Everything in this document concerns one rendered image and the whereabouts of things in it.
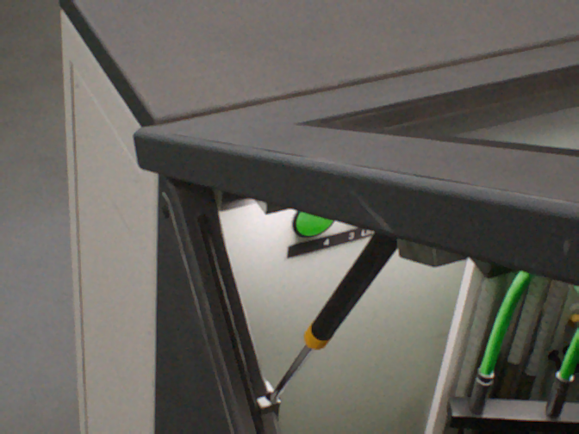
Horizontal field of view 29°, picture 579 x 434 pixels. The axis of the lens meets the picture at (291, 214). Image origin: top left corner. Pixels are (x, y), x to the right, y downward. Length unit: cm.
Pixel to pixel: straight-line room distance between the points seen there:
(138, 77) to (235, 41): 12
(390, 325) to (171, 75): 40
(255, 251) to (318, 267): 9
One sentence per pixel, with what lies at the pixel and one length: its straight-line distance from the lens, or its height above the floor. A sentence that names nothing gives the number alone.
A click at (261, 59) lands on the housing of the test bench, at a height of 150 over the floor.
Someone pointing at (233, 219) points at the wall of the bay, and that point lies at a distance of 105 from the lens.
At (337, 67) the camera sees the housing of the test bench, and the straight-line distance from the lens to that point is 109.
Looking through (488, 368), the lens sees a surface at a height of 117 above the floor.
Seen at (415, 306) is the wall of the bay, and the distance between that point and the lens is 127.
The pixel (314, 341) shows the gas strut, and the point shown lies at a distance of 85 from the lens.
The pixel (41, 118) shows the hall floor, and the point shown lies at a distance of 368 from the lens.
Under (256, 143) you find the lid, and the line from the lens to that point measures 78.
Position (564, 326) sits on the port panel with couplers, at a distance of 147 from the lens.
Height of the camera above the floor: 206
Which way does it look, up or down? 38 degrees down
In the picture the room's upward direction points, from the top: 6 degrees clockwise
